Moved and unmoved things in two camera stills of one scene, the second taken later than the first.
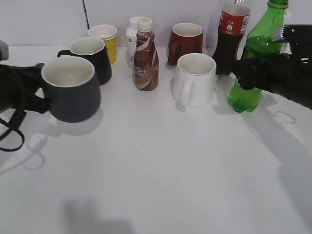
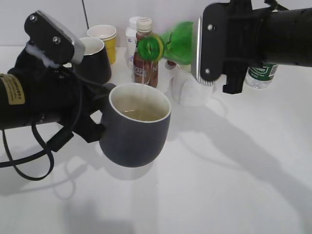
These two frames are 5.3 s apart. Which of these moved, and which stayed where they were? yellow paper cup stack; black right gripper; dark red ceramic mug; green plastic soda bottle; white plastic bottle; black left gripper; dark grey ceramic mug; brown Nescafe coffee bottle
Moved: dark grey ceramic mug; green plastic soda bottle; black right gripper; black left gripper; dark red ceramic mug
Stayed: yellow paper cup stack; brown Nescafe coffee bottle; white plastic bottle
